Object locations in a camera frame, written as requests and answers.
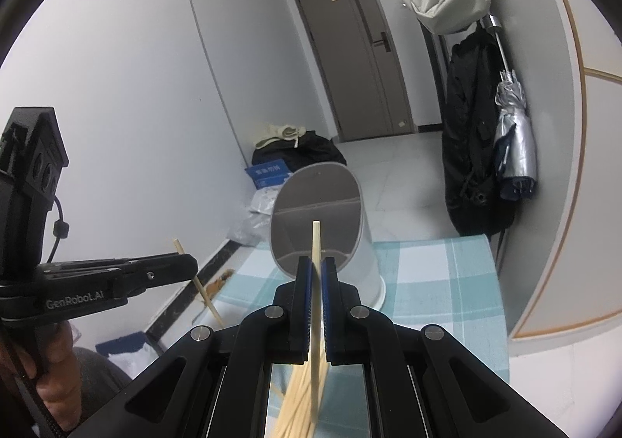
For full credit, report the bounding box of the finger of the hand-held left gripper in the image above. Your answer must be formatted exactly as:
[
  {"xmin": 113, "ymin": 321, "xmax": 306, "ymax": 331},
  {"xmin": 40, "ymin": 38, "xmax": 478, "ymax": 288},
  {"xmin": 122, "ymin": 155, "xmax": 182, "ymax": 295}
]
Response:
[{"xmin": 114, "ymin": 252, "xmax": 199, "ymax": 299}]

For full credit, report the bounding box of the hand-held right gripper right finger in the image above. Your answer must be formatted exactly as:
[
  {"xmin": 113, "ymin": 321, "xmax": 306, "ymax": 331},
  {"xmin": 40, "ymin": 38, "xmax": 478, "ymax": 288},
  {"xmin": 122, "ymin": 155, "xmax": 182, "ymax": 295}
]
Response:
[{"xmin": 321, "ymin": 256, "xmax": 569, "ymax": 438}]

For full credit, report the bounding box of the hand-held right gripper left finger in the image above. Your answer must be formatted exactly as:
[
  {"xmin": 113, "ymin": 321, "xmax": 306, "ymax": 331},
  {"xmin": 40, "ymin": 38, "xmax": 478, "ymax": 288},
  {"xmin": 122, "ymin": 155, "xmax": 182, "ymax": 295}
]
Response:
[{"xmin": 63, "ymin": 256, "xmax": 314, "ymax": 438}]

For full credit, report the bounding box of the wooden chopstick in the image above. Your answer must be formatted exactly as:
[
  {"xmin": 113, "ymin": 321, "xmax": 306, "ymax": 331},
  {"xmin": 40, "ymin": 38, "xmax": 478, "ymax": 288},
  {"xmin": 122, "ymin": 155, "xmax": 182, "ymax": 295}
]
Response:
[
  {"xmin": 172, "ymin": 238, "xmax": 225, "ymax": 328},
  {"xmin": 306, "ymin": 221, "xmax": 322, "ymax": 438}
]

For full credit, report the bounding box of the white metal utensil holder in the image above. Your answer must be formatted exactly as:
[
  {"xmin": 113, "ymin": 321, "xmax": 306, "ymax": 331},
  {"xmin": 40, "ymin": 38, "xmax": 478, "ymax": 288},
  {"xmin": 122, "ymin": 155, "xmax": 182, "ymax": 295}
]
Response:
[{"xmin": 266, "ymin": 164, "xmax": 388, "ymax": 310}]

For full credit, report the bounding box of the bunch of wooden chopsticks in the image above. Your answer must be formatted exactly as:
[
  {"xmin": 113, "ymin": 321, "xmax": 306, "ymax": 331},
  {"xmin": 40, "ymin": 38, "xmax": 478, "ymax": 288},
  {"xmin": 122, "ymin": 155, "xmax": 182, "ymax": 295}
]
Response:
[{"xmin": 274, "ymin": 363, "xmax": 324, "ymax": 438}]

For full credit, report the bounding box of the person's left hand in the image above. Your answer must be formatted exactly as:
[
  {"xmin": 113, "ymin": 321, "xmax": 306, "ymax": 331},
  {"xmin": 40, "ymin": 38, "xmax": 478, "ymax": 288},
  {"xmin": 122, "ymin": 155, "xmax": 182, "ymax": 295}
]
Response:
[{"xmin": 0, "ymin": 321, "xmax": 81, "ymax": 422}]

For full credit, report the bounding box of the dark blue flat box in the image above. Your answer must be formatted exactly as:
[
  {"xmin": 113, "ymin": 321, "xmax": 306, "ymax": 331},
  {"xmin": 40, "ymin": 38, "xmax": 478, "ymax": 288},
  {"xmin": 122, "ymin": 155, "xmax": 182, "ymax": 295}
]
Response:
[{"xmin": 96, "ymin": 332, "xmax": 147, "ymax": 356}]

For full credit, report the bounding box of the large grey plastic parcel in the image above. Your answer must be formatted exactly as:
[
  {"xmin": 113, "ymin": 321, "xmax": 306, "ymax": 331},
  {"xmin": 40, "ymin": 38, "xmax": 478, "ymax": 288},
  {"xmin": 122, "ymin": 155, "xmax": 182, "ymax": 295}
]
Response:
[{"xmin": 228, "ymin": 212, "xmax": 270, "ymax": 247}]

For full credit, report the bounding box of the white plastic bag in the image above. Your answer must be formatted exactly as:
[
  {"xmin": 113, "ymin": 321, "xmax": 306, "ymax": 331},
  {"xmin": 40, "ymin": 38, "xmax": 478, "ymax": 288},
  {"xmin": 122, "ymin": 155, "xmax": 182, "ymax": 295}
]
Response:
[{"xmin": 109, "ymin": 348, "xmax": 161, "ymax": 380}]

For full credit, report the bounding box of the small grey plastic parcel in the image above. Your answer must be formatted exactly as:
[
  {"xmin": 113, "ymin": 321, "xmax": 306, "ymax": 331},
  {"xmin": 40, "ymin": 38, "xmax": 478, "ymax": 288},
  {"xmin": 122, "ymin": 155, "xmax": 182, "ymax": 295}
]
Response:
[{"xmin": 249, "ymin": 186, "xmax": 283, "ymax": 215}]

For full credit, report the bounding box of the teal checked tablecloth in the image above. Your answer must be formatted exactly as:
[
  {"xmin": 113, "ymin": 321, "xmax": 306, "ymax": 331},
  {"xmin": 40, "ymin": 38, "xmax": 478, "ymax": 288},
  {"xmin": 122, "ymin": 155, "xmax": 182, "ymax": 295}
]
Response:
[{"xmin": 192, "ymin": 233, "xmax": 511, "ymax": 438}]

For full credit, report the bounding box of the blue cardboard box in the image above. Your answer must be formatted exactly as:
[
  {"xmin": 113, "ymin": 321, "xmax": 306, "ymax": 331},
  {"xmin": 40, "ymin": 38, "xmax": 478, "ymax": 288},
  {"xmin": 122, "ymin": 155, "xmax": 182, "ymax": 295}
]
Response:
[{"xmin": 244, "ymin": 158, "xmax": 292, "ymax": 189}]

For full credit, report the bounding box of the black clothing pile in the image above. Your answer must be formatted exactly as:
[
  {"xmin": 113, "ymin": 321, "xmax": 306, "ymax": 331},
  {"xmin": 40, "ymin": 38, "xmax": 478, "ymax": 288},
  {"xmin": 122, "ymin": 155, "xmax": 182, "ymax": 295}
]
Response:
[{"xmin": 251, "ymin": 131, "xmax": 347, "ymax": 171}]

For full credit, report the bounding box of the cream knitted garment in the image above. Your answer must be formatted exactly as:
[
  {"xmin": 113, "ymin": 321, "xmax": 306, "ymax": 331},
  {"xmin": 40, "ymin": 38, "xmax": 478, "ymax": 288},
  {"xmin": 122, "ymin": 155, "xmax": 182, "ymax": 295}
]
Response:
[{"xmin": 255, "ymin": 123, "xmax": 308, "ymax": 149}]

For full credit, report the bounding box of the black hanging jacket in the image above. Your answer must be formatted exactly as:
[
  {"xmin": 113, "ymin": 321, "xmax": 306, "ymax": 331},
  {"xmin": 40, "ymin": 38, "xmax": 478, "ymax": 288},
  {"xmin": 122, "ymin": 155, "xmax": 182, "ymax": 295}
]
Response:
[{"xmin": 441, "ymin": 30, "xmax": 516, "ymax": 237}]

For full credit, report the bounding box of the grey entrance door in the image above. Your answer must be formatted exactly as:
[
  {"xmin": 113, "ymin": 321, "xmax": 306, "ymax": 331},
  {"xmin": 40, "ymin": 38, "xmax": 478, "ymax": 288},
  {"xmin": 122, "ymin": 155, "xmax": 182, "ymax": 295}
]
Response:
[{"xmin": 288, "ymin": 0, "xmax": 418, "ymax": 143}]

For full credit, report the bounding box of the silver folding umbrella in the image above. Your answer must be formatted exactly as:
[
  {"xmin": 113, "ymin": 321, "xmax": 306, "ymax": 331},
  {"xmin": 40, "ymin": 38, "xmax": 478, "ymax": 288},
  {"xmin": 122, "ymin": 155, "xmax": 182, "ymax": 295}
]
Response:
[{"xmin": 486, "ymin": 15, "xmax": 538, "ymax": 200}]

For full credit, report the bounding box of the white cabinet with gold trim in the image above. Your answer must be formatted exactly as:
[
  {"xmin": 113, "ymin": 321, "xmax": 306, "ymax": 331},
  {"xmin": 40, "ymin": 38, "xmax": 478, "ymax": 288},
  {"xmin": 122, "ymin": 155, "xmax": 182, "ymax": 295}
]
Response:
[{"xmin": 508, "ymin": 0, "xmax": 622, "ymax": 356}]

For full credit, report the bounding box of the black glass door frame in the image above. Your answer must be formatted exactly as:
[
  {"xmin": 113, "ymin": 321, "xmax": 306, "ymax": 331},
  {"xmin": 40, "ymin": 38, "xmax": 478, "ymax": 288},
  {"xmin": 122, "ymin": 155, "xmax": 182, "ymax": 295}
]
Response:
[{"xmin": 422, "ymin": 22, "xmax": 450, "ymax": 128}]

